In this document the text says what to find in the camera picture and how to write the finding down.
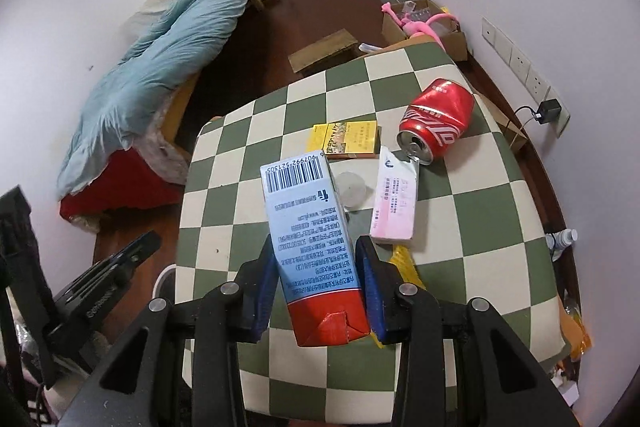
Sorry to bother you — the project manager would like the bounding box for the open cardboard box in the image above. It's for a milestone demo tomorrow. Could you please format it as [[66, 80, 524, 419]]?
[[382, 0, 468, 60]]

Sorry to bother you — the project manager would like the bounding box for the green white checkered tablecloth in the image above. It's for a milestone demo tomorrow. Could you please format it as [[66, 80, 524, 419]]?
[[177, 41, 573, 425]]

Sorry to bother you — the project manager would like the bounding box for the red soda can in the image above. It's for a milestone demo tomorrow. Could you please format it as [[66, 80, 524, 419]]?
[[396, 78, 475, 166]]

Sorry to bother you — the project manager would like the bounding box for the clear plastic bottle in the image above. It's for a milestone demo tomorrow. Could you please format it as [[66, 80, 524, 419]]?
[[545, 229, 580, 254]]

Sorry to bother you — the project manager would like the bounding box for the yellow plastic wrapper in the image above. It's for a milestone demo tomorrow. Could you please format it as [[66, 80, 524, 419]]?
[[372, 244, 427, 349]]

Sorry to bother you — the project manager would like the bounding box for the blue and red carton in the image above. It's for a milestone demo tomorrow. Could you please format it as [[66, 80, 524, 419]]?
[[260, 152, 372, 348]]

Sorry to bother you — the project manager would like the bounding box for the wooden bed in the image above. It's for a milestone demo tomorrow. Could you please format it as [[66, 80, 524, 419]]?
[[57, 0, 266, 235]]

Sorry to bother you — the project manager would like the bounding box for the pink plush toy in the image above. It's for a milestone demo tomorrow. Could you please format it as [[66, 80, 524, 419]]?
[[382, 3, 458, 45]]

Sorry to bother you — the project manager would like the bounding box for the pink and white box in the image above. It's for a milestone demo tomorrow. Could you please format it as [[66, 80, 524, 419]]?
[[370, 145, 420, 242]]

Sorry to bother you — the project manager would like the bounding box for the white wall socket panel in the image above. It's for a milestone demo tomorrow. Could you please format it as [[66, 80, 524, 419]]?
[[481, 17, 571, 136]]

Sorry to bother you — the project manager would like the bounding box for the clear plastic lid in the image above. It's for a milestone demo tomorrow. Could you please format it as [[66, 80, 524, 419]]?
[[334, 172, 371, 210]]

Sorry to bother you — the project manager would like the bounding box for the small wooden stool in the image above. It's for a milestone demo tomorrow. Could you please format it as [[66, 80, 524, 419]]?
[[289, 29, 361, 74]]

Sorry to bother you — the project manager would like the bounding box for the black power adapter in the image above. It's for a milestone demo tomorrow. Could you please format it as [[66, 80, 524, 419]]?
[[535, 99, 563, 126]]

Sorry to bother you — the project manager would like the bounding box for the red bed sheet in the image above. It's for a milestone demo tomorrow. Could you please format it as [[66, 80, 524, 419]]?
[[60, 147, 186, 233]]

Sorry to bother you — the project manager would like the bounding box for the black adapter cable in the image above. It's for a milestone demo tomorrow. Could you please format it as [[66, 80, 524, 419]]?
[[505, 105, 540, 148]]

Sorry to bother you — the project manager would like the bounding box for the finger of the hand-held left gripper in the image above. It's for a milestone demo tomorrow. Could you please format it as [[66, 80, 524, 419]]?
[[87, 230, 163, 282]]

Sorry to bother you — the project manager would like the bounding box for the yellow cigarette box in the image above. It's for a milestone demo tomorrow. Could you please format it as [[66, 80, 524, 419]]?
[[312, 121, 382, 160]]

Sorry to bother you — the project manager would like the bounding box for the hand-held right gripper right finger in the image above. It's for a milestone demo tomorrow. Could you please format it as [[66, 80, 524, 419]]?
[[352, 234, 581, 427]]

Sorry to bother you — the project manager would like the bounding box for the light blue duvet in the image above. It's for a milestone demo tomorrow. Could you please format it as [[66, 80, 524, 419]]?
[[56, 0, 251, 200]]

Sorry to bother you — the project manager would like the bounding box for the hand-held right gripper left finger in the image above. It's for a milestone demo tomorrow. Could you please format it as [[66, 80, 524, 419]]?
[[60, 234, 280, 427]]

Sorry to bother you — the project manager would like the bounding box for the yellow plastic bag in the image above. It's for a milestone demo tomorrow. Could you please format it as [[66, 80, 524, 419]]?
[[557, 302, 594, 361]]

